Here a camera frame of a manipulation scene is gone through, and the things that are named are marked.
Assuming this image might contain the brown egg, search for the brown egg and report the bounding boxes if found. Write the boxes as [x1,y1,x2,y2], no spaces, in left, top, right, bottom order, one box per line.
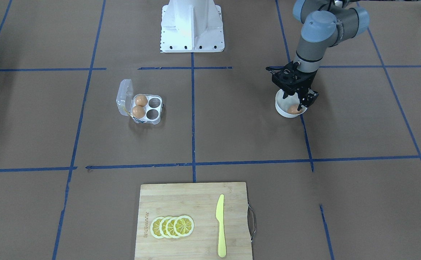
[287,104,303,115]

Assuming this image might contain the brown egg slot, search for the brown egg slot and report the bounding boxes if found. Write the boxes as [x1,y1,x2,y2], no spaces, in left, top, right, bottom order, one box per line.
[134,94,148,107]
[132,105,146,119]

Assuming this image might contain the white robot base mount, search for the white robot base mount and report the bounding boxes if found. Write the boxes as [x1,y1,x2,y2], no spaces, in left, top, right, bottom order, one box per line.
[160,0,225,53]

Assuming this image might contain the white round bowl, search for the white round bowl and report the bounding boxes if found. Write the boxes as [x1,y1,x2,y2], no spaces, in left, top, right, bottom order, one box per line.
[275,89,308,118]

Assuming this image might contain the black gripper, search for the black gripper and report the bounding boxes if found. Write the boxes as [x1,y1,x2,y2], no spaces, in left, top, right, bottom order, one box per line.
[266,61,319,111]

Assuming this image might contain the bamboo cutting board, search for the bamboo cutting board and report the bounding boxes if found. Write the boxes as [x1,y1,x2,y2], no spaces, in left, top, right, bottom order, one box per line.
[134,182,253,260]

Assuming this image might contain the clear plastic egg box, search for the clear plastic egg box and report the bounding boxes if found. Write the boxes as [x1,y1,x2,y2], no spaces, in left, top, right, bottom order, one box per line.
[116,79,163,125]

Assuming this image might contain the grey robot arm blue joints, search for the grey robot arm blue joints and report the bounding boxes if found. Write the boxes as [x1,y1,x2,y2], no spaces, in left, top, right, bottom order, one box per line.
[293,0,370,73]

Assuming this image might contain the brown egg front slot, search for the brown egg front slot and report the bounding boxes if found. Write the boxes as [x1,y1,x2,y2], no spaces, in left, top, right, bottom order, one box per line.
[132,105,146,119]

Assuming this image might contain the brown egg rear slot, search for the brown egg rear slot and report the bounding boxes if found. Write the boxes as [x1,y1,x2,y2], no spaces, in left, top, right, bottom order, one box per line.
[134,94,148,107]

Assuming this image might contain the yellow plastic knife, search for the yellow plastic knife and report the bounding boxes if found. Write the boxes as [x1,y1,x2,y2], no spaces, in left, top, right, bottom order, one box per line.
[215,194,227,258]

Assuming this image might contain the lemon slice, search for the lemon slice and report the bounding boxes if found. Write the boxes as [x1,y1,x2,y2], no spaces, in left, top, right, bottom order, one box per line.
[174,214,194,237]
[159,216,171,238]
[165,217,179,238]
[150,217,164,239]

